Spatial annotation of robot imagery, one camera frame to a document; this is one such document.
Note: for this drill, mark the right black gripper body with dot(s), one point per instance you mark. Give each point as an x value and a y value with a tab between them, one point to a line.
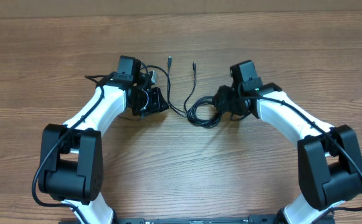
223	98

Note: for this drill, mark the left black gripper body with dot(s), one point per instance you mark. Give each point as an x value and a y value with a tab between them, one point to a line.
157	101

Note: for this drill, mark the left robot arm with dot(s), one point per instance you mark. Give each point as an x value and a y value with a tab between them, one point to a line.
70	171

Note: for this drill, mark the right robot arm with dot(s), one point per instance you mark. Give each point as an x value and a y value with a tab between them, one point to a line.
329	157

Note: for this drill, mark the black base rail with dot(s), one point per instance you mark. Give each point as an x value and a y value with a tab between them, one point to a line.
196	221

